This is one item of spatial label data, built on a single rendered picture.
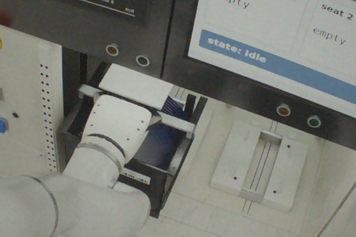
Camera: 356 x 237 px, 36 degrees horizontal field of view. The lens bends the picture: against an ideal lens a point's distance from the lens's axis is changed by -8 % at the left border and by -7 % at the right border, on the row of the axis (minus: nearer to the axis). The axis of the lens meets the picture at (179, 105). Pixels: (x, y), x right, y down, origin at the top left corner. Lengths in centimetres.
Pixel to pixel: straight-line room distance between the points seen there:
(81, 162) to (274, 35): 37
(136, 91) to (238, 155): 48
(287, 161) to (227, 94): 64
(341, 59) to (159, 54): 27
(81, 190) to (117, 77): 33
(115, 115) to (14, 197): 45
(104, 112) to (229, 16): 34
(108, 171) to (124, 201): 12
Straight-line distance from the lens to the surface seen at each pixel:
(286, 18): 73
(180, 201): 138
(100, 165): 91
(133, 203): 82
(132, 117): 99
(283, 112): 84
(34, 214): 60
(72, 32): 89
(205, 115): 150
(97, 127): 98
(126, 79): 105
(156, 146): 118
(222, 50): 80
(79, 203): 76
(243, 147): 146
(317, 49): 75
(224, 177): 140
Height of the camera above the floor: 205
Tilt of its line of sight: 50 degrees down
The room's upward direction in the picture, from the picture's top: 11 degrees clockwise
